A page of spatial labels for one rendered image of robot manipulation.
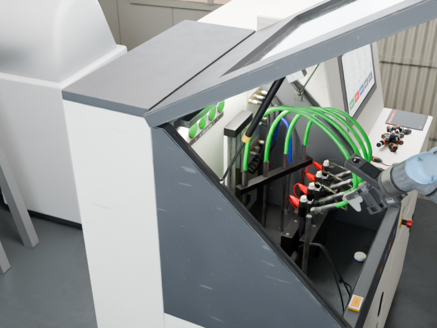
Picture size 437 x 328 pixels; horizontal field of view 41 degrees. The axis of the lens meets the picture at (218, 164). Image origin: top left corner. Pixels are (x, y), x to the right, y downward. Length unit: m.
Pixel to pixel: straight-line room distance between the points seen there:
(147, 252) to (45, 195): 1.90
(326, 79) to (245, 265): 0.76
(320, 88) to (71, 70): 1.60
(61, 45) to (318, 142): 1.58
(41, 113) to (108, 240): 1.57
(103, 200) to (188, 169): 0.34
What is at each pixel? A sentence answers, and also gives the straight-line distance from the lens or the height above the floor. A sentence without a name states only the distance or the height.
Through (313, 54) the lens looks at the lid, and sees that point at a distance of 1.22.
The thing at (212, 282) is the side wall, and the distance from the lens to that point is 1.70.
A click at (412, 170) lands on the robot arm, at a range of 1.43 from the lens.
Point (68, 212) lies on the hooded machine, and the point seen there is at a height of 0.13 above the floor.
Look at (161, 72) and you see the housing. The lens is 1.70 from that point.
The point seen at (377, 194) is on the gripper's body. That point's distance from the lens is 1.59.
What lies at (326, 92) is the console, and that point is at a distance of 2.05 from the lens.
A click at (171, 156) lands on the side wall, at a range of 1.52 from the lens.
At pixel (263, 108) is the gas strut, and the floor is 1.55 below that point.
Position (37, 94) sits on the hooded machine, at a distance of 3.24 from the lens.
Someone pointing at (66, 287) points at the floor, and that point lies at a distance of 3.24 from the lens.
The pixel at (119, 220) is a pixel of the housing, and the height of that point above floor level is 1.11.
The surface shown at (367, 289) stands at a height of 0.95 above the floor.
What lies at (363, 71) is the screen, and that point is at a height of 1.24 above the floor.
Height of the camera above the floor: 2.13
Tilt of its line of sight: 31 degrees down
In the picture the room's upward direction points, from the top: straight up
